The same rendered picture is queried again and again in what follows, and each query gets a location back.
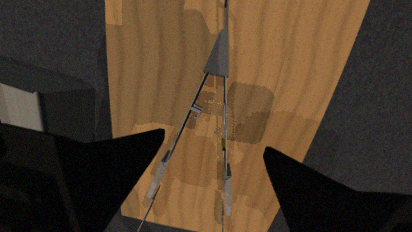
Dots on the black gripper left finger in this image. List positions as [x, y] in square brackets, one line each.
[94, 178]

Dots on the wooden board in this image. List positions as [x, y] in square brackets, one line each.
[285, 60]

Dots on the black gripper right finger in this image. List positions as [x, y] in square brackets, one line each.
[312, 202]

